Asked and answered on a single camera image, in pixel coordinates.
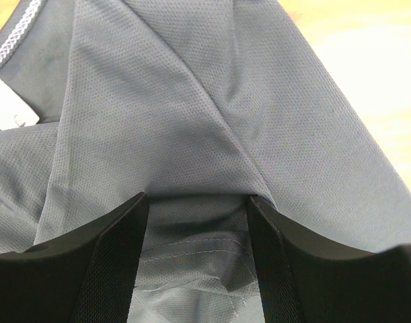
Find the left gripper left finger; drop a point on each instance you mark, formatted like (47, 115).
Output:
(85, 275)

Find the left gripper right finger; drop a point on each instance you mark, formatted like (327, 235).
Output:
(305, 277)

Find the grey t shirt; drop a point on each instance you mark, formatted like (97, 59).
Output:
(198, 104)

